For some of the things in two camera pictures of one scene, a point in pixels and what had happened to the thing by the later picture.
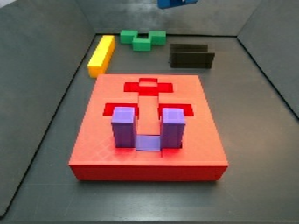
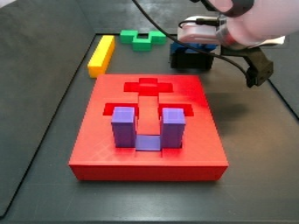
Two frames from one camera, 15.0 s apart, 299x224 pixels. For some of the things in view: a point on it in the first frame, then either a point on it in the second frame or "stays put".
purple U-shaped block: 173,129 stays put
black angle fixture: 191,56 stays put
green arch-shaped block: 157,38 stays put
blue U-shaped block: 169,3 -> 179,48
